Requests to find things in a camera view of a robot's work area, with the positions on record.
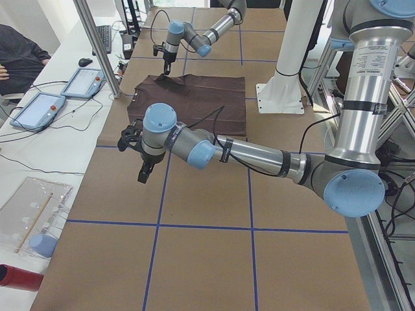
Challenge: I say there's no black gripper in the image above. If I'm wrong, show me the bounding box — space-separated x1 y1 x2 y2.
163 51 176 75
137 151 165 183

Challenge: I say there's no dark brown t-shirt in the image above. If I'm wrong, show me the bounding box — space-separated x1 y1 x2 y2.
127 74 246 136

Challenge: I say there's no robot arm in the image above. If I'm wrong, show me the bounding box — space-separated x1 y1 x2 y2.
136 1 414 218
153 0 247 75

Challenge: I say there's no black label box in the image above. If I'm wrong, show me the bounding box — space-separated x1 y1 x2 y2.
121 34 134 60

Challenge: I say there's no black keyboard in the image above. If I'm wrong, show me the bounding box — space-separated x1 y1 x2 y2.
96 25 112 54

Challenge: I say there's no far teach pendant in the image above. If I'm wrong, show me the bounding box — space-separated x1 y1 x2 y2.
61 67 105 99

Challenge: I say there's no teach pendant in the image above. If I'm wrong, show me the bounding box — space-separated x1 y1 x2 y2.
61 67 105 99
10 92 66 132

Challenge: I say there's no black computer mouse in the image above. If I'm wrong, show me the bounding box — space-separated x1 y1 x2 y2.
78 58 93 67

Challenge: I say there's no brown paper table cover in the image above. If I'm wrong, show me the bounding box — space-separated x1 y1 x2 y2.
30 6 415 311

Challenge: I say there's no wooden stick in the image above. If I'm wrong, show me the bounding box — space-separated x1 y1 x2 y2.
14 192 53 253

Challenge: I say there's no near teach pendant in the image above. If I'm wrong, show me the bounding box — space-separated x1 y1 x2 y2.
10 92 66 132

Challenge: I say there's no clear plastic bag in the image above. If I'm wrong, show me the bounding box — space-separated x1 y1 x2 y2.
1 178 73 259

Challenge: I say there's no light blue cap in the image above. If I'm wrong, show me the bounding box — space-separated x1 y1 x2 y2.
29 234 58 258

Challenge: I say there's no seated person in black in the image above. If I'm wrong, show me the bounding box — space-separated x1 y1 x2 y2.
1 25 51 95

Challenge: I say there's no red cylinder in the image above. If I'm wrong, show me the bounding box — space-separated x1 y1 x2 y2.
1 264 44 292

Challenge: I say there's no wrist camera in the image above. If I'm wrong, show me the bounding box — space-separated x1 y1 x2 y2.
117 118 143 152
153 43 164 56

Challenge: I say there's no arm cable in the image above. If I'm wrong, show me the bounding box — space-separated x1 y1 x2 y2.
187 105 341 178
149 9 195 56

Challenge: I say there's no aluminium frame post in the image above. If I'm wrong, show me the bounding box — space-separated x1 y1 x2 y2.
73 0 121 98

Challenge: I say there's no white camera mast base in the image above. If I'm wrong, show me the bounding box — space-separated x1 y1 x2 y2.
256 0 325 114

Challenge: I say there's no aluminium side frame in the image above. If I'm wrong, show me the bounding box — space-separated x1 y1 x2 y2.
307 41 415 311

